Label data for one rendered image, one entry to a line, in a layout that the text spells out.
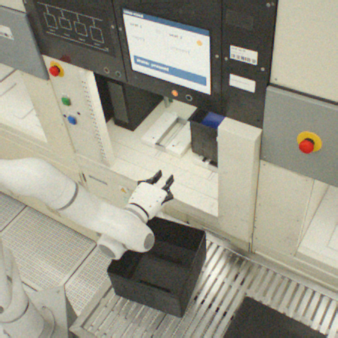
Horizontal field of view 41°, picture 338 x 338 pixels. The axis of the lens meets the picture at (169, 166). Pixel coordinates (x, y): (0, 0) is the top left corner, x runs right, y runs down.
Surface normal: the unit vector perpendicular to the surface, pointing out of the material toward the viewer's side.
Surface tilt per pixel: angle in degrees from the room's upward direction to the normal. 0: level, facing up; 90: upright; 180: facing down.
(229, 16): 90
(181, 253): 0
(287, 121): 90
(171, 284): 0
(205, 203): 0
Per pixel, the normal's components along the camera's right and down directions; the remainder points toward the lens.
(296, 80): -0.53, 0.66
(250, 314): -0.08, -0.66
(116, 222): 0.19, -0.26
